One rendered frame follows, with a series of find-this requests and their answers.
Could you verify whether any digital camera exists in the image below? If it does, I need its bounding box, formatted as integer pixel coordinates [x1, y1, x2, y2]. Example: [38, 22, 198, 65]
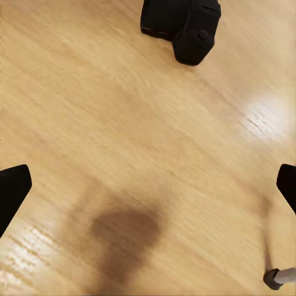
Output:
[141, 0, 221, 65]

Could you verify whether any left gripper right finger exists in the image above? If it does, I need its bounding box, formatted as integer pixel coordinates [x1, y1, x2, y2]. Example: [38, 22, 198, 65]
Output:
[276, 164, 296, 213]

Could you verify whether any camera tripod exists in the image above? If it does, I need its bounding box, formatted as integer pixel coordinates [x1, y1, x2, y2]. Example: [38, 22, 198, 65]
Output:
[265, 267, 296, 290]

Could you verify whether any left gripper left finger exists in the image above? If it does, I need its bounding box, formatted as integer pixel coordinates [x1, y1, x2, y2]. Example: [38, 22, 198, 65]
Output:
[0, 164, 32, 238]

